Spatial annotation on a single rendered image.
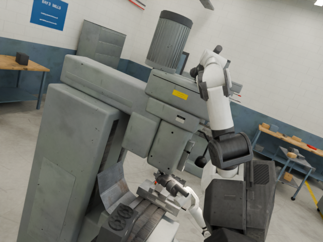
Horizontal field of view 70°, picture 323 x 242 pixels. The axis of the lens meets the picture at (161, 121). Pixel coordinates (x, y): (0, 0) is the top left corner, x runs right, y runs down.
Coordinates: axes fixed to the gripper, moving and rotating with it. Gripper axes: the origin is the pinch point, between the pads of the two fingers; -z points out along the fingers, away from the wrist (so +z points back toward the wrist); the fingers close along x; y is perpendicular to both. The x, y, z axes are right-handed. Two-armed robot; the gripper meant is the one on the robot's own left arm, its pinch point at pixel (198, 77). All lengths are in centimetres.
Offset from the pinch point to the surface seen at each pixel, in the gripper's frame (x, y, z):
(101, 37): -182, 230, -419
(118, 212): -19, -85, -11
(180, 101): -6.5, -18.4, 2.2
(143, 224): 0, -92, -38
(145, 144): -16, -45, -20
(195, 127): 6.2, -29.5, 0.2
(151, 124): -17.0, -33.0, -12.8
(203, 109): 6.2, -20.5, 7.1
